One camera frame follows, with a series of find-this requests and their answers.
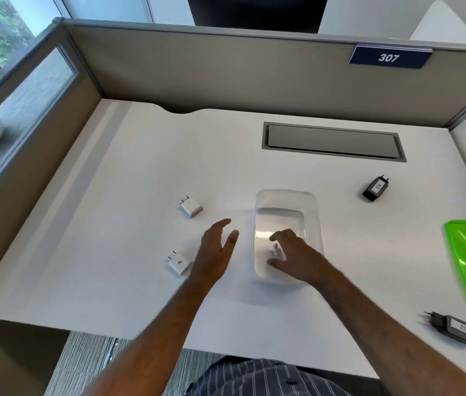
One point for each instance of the clear plastic container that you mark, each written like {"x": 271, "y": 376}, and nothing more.
{"x": 286, "y": 202}

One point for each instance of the person's right thumb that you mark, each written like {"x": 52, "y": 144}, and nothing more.
{"x": 276, "y": 263}

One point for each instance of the person's left hand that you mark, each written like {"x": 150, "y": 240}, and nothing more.
{"x": 210, "y": 257}

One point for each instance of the white charger with triangle mark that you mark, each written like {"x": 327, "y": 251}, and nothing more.
{"x": 180, "y": 264}

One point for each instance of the beige desk partition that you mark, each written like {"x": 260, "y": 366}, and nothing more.
{"x": 237, "y": 74}

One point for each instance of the person's left forearm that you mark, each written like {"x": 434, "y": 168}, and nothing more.
{"x": 154, "y": 338}

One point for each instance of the person's right forearm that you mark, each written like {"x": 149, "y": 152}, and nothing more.
{"x": 389, "y": 338}

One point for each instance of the white angled board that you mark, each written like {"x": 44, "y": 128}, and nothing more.
{"x": 443, "y": 24}

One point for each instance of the dark screen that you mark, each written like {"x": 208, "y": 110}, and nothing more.
{"x": 257, "y": 12}

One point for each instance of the small white charger plug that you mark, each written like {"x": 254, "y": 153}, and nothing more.
{"x": 277, "y": 250}

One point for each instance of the small black charger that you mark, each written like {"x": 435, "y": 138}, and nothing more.
{"x": 375, "y": 189}

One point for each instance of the long black charger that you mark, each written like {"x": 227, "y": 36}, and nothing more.
{"x": 458, "y": 329}

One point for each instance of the striped dark shirt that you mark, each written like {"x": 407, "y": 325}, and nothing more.
{"x": 257, "y": 379}

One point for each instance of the person's left thumb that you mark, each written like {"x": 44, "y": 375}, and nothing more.
{"x": 233, "y": 239}

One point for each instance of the blue number sign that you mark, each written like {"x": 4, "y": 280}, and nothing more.
{"x": 389, "y": 57}

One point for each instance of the white charger with grey end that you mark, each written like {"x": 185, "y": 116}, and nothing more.
{"x": 191, "y": 208}

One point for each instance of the person's right hand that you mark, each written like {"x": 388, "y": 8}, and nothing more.
{"x": 303, "y": 261}

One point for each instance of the beige partition with glass pane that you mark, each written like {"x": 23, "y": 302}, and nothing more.
{"x": 22, "y": 169}

